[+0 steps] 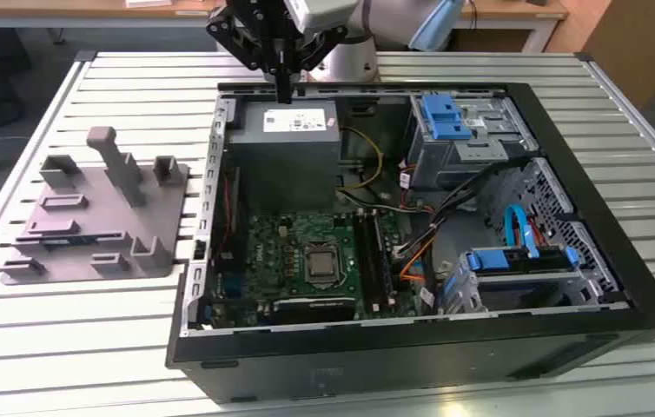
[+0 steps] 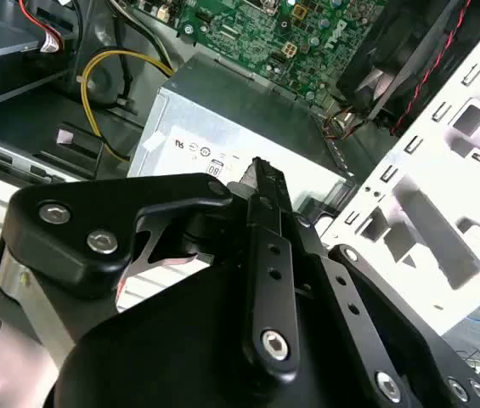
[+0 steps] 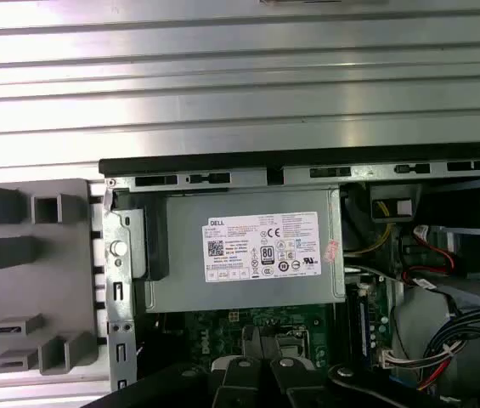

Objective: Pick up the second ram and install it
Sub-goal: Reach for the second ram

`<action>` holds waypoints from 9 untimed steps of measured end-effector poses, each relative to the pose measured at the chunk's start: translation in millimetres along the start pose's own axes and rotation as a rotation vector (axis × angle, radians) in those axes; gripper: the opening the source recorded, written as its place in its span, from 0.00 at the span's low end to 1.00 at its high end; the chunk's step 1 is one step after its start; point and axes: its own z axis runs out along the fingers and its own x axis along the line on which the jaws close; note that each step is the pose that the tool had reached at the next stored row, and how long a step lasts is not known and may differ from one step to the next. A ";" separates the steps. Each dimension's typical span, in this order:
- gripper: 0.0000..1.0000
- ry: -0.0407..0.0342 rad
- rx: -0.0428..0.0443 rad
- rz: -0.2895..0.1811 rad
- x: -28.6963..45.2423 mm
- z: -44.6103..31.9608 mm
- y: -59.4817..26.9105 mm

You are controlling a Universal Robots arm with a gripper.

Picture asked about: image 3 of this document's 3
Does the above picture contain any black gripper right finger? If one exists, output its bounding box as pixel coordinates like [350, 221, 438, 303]
[264, 333, 440, 408]

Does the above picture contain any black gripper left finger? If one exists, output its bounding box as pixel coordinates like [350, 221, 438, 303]
[90, 326, 263, 408]

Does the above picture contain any green motherboard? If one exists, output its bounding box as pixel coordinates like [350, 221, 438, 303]
[154, 271, 396, 383]

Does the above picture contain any grey power supply unit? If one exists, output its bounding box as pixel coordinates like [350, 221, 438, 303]
[145, 186, 347, 314]

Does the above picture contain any grey parts rack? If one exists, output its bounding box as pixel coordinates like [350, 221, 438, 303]
[0, 178, 109, 375]

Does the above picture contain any black PC case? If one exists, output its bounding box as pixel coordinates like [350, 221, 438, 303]
[98, 146, 480, 408]

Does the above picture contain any yellow wire pair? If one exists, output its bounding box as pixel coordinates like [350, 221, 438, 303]
[343, 202, 394, 259]

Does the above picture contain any black cable bundle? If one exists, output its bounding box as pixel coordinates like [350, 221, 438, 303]
[428, 305, 480, 386]

